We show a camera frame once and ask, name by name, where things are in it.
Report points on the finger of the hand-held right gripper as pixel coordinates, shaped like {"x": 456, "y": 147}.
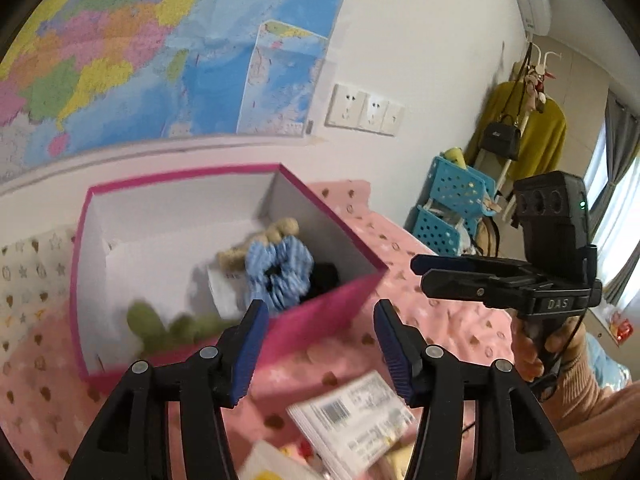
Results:
{"x": 475, "y": 290}
{"x": 465, "y": 263}

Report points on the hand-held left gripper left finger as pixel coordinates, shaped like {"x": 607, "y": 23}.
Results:
{"x": 250, "y": 345}

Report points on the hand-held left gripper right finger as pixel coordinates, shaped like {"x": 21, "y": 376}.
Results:
{"x": 395, "y": 345}

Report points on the pink cardboard box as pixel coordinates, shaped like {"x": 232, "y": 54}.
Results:
{"x": 320, "y": 320}

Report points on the floral tissue packet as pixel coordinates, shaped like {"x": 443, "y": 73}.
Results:
{"x": 350, "y": 420}

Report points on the blue striped scrunchie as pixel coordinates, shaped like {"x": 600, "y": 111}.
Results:
{"x": 280, "y": 260}

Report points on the green frog plush toy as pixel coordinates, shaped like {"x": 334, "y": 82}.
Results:
{"x": 150, "y": 325}

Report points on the beige teddy bear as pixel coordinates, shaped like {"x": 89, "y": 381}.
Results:
{"x": 277, "y": 232}

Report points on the white packet yellow print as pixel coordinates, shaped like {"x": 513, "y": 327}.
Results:
{"x": 270, "y": 465}

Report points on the person's right forearm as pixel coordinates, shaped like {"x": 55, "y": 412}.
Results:
{"x": 600, "y": 410}

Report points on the person's right hand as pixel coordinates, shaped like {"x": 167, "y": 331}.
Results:
{"x": 525, "y": 355}

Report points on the blue plastic basket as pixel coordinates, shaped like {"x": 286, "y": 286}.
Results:
{"x": 432, "y": 232}
{"x": 457, "y": 187}

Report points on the pink printed blanket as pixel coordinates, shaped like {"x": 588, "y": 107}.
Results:
{"x": 450, "y": 340}

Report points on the grey curtain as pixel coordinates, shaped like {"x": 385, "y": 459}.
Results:
{"x": 620, "y": 185}

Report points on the yellow garment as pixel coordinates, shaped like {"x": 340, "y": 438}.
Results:
{"x": 540, "y": 140}

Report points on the yellow green plush toy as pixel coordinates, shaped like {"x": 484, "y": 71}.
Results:
{"x": 455, "y": 157}

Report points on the red packet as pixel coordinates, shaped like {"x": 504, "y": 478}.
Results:
{"x": 620, "y": 327}

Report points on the pink hanging doll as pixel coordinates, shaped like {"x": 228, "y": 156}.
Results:
{"x": 536, "y": 90}

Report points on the white coat rack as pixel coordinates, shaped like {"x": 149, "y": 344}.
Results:
{"x": 542, "y": 60}

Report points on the white printed pillow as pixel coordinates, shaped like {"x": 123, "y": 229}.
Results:
{"x": 35, "y": 270}

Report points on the white wall switch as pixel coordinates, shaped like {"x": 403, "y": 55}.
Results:
{"x": 392, "y": 119}

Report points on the white wall socket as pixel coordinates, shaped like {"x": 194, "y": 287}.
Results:
{"x": 346, "y": 105}
{"x": 372, "y": 112}

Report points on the colourful wall map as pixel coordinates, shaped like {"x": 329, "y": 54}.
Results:
{"x": 125, "y": 60}

